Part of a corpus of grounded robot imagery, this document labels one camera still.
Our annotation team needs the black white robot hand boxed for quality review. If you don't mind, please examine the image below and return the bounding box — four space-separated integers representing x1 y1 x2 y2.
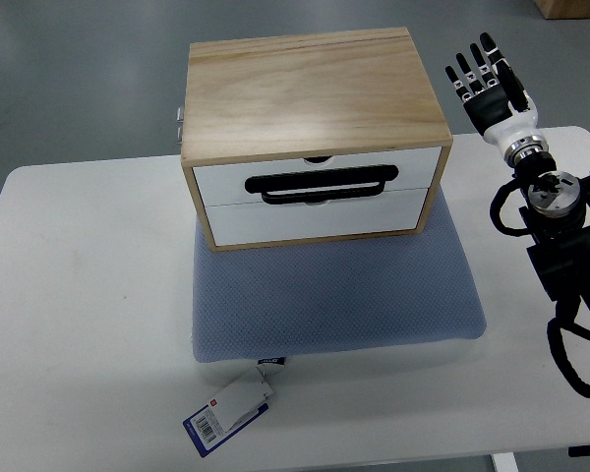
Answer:
445 32 549 168

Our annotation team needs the white drawer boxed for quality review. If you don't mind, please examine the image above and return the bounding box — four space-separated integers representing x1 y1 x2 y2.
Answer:
194 147 441 207

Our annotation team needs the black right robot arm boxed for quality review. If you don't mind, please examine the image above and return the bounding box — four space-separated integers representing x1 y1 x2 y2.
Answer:
490 145 590 398

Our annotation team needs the wooden drawer cabinet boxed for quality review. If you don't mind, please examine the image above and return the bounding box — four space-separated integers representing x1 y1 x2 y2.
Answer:
181 28 452 251

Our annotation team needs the cardboard box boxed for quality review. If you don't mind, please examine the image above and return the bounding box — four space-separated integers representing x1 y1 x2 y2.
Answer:
535 0 590 20

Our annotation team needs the blue mesh cushion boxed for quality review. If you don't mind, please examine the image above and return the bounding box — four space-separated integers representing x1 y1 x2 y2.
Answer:
192 196 487 363

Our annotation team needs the white table leg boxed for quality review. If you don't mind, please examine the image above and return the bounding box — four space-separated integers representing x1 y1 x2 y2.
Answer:
491 452 519 472

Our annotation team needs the black object under table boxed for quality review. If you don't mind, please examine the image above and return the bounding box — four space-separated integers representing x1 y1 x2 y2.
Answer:
568 444 590 457

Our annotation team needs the white blue price tag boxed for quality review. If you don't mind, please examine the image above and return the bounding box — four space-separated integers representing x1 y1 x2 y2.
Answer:
183 367 273 458

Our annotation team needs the grey metal bracket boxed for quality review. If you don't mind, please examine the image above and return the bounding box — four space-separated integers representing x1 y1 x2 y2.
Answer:
176 106 185 145

